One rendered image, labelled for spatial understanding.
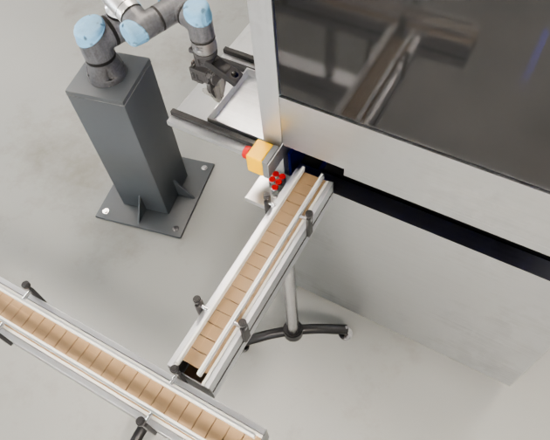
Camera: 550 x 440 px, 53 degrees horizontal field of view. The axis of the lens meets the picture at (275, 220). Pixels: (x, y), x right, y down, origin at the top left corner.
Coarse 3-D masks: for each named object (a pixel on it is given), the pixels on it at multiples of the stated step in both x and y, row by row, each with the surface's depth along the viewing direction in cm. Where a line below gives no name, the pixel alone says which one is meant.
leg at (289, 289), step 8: (288, 280) 182; (288, 288) 187; (296, 288) 192; (288, 296) 192; (296, 296) 196; (288, 304) 198; (296, 304) 201; (288, 312) 204; (296, 312) 206; (288, 320) 212; (296, 320) 213; (288, 328) 219; (296, 328) 219
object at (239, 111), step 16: (240, 80) 193; (256, 80) 196; (224, 96) 188; (240, 96) 192; (256, 96) 192; (224, 112) 188; (240, 112) 188; (256, 112) 188; (240, 128) 184; (256, 128) 184
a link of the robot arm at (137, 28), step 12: (108, 0) 156; (120, 0) 155; (132, 0) 156; (120, 12) 155; (132, 12) 154; (144, 12) 155; (156, 12) 155; (120, 24) 154; (132, 24) 153; (144, 24) 154; (156, 24) 156; (132, 36) 153; (144, 36) 155
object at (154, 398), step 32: (0, 288) 148; (32, 288) 146; (0, 320) 144; (32, 320) 146; (64, 320) 146; (32, 352) 141; (64, 352) 141; (96, 352) 141; (128, 352) 140; (96, 384) 136; (128, 384) 136; (160, 384) 135; (160, 416) 127; (192, 416) 131; (224, 416) 127
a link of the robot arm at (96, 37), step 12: (84, 24) 197; (96, 24) 196; (108, 24) 198; (84, 36) 195; (96, 36) 195; (108, 36) 199; (84, 48) 198; (96, 48) 198; (108, 48) 202; (96, 60) 203
